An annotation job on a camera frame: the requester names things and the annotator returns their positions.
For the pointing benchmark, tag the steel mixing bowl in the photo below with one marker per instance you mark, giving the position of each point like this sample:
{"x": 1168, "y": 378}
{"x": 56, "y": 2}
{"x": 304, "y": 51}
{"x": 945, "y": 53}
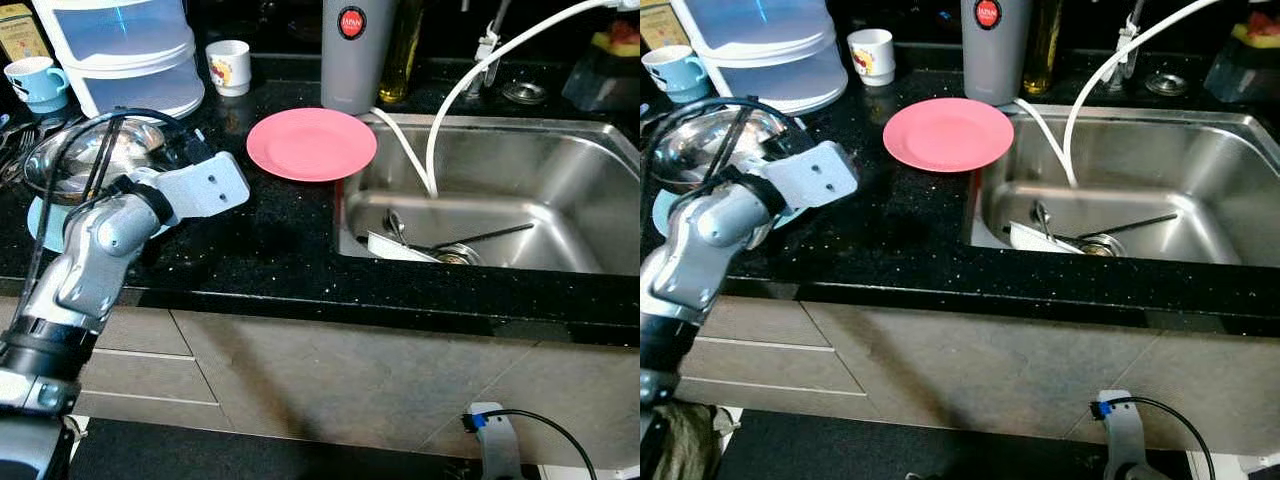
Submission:
{"x": 700, "y": 140}
{"x": 130, "y": 145}

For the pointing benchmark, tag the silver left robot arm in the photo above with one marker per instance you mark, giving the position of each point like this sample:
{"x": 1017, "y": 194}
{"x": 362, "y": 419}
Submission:
{"x": 715, "y": 225}
{"x": 100, "y": 235}

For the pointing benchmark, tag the grey kitchen cabinet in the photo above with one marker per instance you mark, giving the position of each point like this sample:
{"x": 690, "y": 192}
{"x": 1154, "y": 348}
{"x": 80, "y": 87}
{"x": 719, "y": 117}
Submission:
{"x": 350, "y": 390}
{"x": 950, "y": 380}

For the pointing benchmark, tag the translucent white stacked container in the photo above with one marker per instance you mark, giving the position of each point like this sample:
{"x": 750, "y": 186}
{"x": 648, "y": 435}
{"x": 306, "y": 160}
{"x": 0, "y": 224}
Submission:
{"x": 130, "y": 60}
{"x": 770, "y": 60}

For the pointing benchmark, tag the white printed mug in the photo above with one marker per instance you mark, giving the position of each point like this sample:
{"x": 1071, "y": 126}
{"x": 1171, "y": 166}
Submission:
{"x": 230, "y": 70}
{"x": 872, "y": 58}

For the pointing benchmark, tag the pink plate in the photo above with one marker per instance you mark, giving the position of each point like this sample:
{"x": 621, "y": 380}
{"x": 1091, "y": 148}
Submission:
{"x": 948, "y": 135}
{"x": 310, "y": 145}

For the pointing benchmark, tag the blue cup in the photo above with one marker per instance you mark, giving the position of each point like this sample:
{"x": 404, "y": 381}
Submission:
{"x": 680, "y": 72}
{"x": 40, "y": 85}

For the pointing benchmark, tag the light blue plate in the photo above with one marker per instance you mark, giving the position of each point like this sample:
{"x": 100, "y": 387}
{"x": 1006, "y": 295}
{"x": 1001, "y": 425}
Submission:
{"x": 45, "y": 225}
{"x": 668, "y": 212}

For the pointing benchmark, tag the steel fork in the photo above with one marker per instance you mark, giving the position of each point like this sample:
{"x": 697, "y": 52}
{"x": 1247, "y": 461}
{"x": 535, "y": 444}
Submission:
{"x": 20, "y": 140}

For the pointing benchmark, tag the yellow printed box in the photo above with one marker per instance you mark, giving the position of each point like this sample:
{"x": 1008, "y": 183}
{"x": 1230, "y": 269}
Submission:
{"x": 662, "y": 28}
{"x": 20, "y": 35}

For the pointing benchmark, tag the grey thermos flask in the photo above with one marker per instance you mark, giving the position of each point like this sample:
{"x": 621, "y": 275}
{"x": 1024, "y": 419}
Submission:
{"x": 995, "y": 60}
{"x": 355, "y": 70}

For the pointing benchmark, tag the dark box with fruit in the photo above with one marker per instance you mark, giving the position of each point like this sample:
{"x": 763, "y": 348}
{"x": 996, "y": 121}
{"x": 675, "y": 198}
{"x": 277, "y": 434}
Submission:
{"x": 605, "y": 75}
{"x": 1245, "y": 65}

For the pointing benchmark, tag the steel spoon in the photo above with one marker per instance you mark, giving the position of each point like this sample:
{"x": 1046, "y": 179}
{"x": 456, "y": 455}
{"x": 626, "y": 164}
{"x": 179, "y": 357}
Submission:
{"x": 396, "y": 222}
{"x": 1041, "y": 212}

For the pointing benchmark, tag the yellow oil bottle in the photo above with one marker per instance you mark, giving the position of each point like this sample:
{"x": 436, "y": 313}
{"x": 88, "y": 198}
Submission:
{"x": 400, "y": 60}
{"x": 1042, "y": 50}

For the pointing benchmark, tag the stainless steel sink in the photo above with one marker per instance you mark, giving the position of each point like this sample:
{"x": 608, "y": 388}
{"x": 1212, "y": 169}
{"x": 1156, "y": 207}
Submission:
{"x": 540, "y": 170}
{"x": 1180, "y": 160}

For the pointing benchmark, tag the round steel counter cap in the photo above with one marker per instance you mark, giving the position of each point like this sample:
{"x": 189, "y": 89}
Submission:
{"x": 525, "y": 93}
{"x": 1166, "y": 85}

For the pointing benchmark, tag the steel sink drain strainer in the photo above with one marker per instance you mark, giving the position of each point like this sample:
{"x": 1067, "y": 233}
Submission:
{"x": 1100, "y": 245}
{"x": 460, "y": 255}

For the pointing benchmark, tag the long black utensil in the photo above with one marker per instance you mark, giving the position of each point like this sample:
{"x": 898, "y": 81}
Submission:
{"x": 1140, "y": 222}
{"x": 490, "y": 236}

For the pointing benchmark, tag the black floor mat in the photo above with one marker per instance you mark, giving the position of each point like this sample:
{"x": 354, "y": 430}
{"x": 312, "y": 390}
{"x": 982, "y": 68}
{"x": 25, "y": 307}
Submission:
{"x": 250, "y": 455}
{"x": 900, "y": 450}

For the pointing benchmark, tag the olive green bag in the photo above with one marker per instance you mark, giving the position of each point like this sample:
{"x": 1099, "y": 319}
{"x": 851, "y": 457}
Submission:
{"x": 690, "y": 440}

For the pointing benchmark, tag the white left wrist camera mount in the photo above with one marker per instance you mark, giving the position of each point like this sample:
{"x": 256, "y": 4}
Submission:
{"x": 205, "y": 185}
{"x": 820, "y": 175}

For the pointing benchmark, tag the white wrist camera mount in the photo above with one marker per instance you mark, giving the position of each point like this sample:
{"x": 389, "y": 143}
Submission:
{"x": 1125, "y": 435}
{"x": 820, "y": 175}
{"x": 205, "y": 185}
{"x": 500, "y": 440}

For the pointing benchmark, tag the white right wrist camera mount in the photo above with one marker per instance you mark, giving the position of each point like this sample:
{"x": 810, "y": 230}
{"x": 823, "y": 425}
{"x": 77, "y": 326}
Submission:
{"x": 500, "y": 440}
{"x": 1125, "y": 435}

